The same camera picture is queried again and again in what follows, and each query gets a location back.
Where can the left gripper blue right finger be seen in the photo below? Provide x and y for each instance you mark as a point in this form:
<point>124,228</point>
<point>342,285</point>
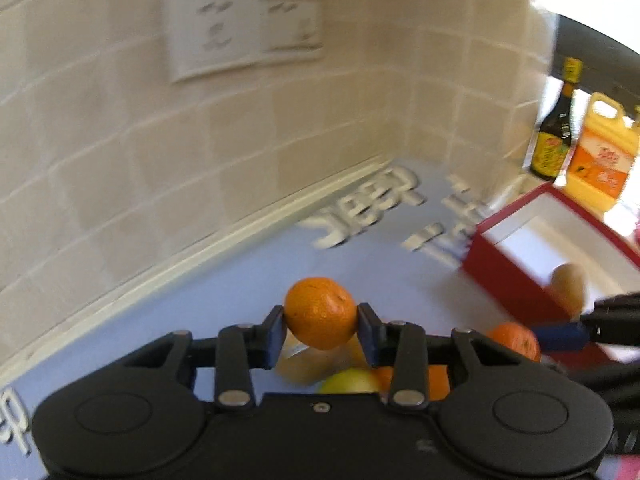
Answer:
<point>386,344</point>

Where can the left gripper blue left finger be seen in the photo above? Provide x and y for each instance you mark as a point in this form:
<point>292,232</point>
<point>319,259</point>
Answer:
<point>252,345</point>

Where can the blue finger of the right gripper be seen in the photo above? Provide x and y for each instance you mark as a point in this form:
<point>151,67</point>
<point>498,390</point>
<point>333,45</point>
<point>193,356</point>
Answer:
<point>570,337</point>

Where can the mandarin orange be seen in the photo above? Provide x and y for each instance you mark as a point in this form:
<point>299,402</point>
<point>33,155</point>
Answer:
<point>320,313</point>
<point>517,338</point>

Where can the brown potato large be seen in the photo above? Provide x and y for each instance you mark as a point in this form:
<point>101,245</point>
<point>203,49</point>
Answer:
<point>568,288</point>

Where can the green apple pale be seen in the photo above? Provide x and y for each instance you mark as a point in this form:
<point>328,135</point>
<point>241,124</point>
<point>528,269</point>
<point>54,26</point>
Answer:
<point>354,380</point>

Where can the large orange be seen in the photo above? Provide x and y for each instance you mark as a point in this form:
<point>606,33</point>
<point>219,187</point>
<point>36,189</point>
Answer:
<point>437,377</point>

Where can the red white cardboard box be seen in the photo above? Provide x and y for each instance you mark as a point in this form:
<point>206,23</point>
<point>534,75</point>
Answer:
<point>514,252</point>

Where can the yellow detergent jug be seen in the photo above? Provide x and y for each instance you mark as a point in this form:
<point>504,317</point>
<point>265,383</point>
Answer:
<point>603,157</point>

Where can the dark soy sauce bottle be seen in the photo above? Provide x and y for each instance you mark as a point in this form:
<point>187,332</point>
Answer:
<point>554,137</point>

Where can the white wall socket left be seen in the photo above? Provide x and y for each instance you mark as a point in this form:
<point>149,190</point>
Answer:
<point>210,36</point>

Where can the white wall socket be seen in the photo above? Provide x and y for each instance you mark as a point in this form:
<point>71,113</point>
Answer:
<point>290,30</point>
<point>210,36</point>

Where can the white wall socket right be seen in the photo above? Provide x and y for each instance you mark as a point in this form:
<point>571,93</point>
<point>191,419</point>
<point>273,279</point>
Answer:
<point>290,30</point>

